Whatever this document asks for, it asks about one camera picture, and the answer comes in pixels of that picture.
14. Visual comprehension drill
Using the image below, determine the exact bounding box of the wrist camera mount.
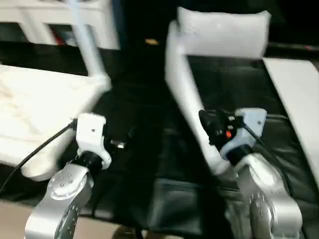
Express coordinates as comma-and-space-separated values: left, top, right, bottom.
220, 108, 268, 161
74, 113, 112, 171

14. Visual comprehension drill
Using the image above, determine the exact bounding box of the white panel with screw holes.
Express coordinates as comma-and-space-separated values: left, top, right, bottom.
177, 6, 272, 58

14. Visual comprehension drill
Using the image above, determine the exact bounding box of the white plastic table leg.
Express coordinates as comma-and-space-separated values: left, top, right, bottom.
71, 0, 112, 85
165, 20, 236, 176

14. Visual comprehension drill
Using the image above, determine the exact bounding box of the white glass-door cabinet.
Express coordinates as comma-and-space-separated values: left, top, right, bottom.
0, 0, 119, 50

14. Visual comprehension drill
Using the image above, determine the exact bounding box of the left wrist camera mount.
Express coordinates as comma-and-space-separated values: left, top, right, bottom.
74, 113, 112, 171

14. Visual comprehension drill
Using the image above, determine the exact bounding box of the white plastic table top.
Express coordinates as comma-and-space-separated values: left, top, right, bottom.
0, 64, 112, 182

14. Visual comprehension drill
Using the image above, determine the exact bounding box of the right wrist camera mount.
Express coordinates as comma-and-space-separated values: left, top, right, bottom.
220, 108, 268, 161

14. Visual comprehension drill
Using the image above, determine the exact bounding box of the black bar with red light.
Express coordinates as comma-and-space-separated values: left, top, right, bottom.
268, 42, 319, 53

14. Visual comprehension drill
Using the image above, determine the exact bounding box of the flat white board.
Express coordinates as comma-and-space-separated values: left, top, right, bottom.
261, 57, 319, 180

